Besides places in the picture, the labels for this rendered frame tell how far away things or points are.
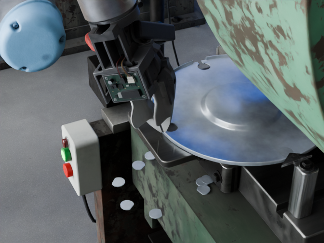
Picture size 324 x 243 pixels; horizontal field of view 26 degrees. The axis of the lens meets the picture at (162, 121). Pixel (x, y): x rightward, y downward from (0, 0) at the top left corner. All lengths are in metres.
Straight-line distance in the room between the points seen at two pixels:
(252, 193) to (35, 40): 0.50
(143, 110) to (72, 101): 1.44
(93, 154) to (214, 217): 0.31
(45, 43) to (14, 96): 1.76
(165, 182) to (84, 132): 0.20
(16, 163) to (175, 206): 1.10
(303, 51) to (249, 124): 0.65
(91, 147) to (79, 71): 1.33
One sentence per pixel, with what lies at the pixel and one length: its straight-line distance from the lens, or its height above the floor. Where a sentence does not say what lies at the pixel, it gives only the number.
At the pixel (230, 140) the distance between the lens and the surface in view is 1.06.
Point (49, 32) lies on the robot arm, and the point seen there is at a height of 1.06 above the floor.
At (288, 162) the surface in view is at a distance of 1.02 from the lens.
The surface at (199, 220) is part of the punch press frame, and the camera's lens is 1.13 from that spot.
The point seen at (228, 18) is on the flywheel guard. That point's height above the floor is 1.19.
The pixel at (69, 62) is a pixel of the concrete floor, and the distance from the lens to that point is 2.68.
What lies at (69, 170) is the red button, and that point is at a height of 0.55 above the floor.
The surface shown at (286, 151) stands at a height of 0.78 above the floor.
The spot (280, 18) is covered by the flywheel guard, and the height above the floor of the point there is 1.23.
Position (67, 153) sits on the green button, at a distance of 1.34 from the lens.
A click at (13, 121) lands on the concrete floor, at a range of 2.42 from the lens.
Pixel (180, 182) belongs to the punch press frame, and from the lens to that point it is 1.19.
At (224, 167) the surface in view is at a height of 0.70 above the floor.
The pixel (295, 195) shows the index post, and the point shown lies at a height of 0.74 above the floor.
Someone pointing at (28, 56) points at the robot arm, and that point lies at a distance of 0.78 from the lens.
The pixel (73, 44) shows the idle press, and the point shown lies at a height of 0.03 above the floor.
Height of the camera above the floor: 1.45
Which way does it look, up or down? 38 degrees down
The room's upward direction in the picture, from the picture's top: straight up
